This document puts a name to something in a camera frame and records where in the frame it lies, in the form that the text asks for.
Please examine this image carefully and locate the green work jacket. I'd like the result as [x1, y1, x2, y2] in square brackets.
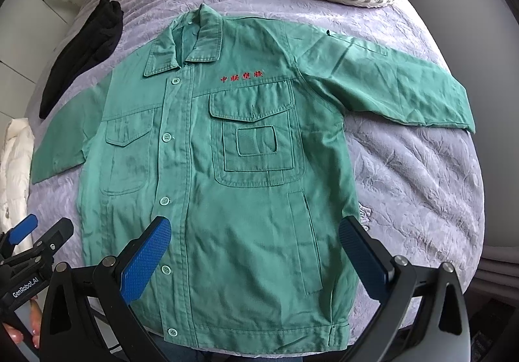
[31, 5, 475, 356]

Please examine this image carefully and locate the person's left hand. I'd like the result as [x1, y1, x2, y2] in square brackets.
[0, 300, 42, 351]

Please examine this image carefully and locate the white puffy jacket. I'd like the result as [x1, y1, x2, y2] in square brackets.
[1, 118, 34, 233]

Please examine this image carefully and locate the black garment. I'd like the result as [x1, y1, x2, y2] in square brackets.
[39, 0, 124, 119]

